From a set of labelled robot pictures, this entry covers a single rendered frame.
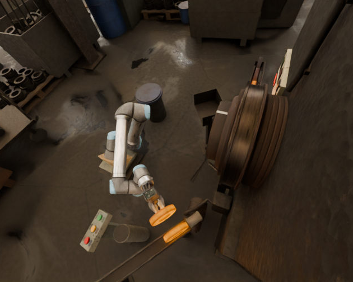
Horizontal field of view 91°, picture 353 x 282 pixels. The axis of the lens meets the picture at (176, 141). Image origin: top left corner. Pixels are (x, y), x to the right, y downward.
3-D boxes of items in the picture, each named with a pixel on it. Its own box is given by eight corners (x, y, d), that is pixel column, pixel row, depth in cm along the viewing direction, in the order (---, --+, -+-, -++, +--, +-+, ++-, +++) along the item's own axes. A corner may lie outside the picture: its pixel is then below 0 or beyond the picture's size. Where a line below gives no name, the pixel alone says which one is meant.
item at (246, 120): (247, 125, 107) (273, 57, 67) (228, 198, 88) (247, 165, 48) (236, 123, 109) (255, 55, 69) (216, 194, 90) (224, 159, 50)
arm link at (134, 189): (127, 187, 123) (129, 174, 117) (143, 187, 127) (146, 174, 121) (128, 198, 116) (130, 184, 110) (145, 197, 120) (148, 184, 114)
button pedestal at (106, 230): (140, 222, 172) (111, 215, 119) (129, 248, 162) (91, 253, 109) (127, 216, 177) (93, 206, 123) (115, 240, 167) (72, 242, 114)
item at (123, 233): (152, 230, 167) (132, 228, 122) (146, 243, 162) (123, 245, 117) (141, 225, 170) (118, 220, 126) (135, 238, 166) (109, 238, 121)
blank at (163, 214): (176, 206, 89) (172, 201, 91) (149, 225, 85) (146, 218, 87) (176, 212, 102) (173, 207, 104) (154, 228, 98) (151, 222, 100)
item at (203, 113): (213, 132, 210) (216, 88, 148) (221, 151, 196) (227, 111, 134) (196, 136, 210) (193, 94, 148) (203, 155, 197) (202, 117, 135)
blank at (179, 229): (181, 233, 109) (179, 228, 110) (193, 223, 100) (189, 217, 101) (162, 246, 99) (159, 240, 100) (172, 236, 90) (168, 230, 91)
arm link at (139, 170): (144, 173, 123) (146, 161, 118) (150, 185, 114) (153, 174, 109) (130, 174, 118) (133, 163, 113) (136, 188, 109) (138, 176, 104)
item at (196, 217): (202, 220, 107) (203, 219, 102) (190, 229, 105) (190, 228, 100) (196, 211, 110) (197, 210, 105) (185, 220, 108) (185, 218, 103)
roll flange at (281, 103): (264, 129, 104) (302, 60, 64) (248, 206, 85) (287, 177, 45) (247, 125, 107) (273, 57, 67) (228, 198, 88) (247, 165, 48)
